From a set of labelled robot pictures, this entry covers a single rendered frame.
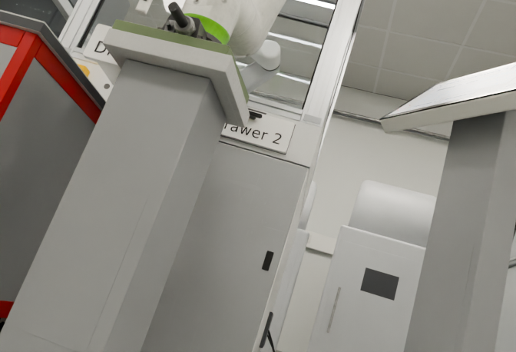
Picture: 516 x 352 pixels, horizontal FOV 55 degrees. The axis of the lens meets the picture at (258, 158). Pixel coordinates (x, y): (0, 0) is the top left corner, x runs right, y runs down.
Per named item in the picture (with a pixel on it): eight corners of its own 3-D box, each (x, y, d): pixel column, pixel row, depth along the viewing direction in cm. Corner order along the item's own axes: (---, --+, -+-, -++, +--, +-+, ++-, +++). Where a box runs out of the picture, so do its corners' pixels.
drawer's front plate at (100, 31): (176, 81, 135) (190, 48, 138) (81, 54, 139) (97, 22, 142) (178, 84, 136) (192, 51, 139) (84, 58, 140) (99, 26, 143)
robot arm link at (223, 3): (237, 62, 122) (261, -3, 126) (211, 27, 108) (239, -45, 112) (193, 56, 127) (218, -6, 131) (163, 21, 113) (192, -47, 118)
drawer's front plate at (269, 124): (285, 152, 161) (295, 122, 164) (202, 128, 164) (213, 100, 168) (285, 154, 162) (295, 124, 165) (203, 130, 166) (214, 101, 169)
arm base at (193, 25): (195, 24, 96) (206, -2, 97) (130, 11, 100) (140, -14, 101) (227, 82, 120) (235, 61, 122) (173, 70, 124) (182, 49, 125)
